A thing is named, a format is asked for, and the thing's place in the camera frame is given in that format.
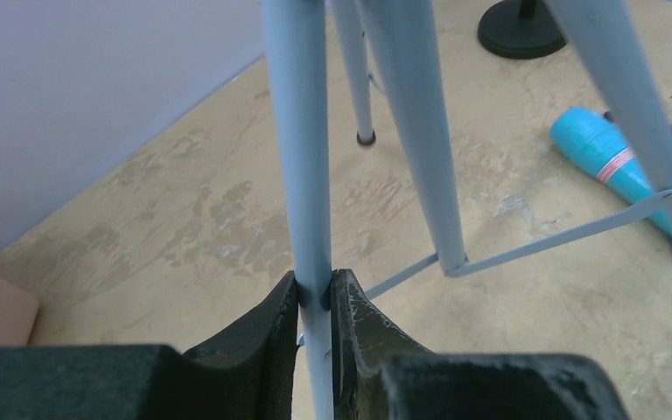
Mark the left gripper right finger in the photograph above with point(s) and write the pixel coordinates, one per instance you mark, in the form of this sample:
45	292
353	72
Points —
380	372

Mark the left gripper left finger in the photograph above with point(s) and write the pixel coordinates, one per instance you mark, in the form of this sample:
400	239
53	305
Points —
245	371

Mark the blue music stand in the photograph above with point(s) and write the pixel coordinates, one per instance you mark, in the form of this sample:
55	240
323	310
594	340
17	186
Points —
403	37

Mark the black microphone desk stand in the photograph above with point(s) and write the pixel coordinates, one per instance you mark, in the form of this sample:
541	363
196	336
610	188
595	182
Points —
520	30

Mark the blue toy microphone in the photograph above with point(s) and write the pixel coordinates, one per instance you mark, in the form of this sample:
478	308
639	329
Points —
593	142

